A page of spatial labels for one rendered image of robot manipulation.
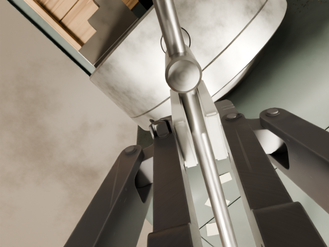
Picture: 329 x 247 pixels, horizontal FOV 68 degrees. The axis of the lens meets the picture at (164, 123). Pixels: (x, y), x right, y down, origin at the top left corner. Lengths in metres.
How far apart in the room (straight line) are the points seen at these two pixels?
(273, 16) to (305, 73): 0.08
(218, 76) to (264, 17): 0.09
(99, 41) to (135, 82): 0.12
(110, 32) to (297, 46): 0.27
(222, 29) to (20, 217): 2.05
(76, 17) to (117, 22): 0.25
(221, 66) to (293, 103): 0.10
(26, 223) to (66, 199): 0.37
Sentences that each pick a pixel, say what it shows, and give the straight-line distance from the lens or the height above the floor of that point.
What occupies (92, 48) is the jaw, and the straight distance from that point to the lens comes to 0.42.
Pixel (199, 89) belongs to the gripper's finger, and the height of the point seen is 1.36.
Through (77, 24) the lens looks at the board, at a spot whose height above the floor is 0.88.
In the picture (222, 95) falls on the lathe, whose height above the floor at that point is 1.19.
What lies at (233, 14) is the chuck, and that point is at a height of 1.23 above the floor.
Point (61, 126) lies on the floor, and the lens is 1.71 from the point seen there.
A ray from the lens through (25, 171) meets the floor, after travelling 1.95.
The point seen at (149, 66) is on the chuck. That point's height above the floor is 1.23.
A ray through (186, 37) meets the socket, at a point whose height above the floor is 1.24.
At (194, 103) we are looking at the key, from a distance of 0.17.
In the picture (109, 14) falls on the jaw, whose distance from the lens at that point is 0.42.
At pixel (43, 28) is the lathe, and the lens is 1.05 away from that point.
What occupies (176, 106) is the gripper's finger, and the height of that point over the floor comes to 1.38.
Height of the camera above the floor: 1.52
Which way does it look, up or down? 69 degrees down
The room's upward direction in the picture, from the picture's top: 167 degrees clockwise
